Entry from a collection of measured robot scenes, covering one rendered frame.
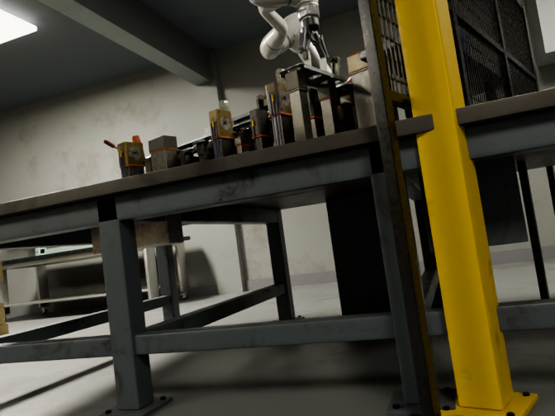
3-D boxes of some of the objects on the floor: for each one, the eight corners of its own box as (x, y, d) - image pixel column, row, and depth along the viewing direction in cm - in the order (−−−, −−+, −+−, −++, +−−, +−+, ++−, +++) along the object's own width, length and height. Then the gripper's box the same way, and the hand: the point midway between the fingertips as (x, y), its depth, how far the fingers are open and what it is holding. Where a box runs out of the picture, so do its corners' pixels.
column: (353, 313, 284) (337, 200, 289) (407, 309, 273) (389, 192, 279) (342, 323, 255) (324, 198, 260) (402, 319, 244) (381, 188, 250)
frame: (-83, 422, 171) (-96, 234, 176) (169, 328, 323) (158, 229, 328) (918, 409, 87) (834, 50, 92) (623, 291, 238) (597, 158, 243)
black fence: (393, 432, 107) (296, -218, 120) (559, 292, 260) (509, 13, 273) (457, 442, 98) (345, -262, 111) (590, 291, 251) (536, 2, 264)
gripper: (318, 30, 213) (324, 80, 211) (284, 15, 195) (291, 68, 193) (332, 24, 208) (339, 74, 206) (299, 7, 190) (307, 62, 188)
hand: (315, 67), depth 200 cm, fingers open, 11 cm apart
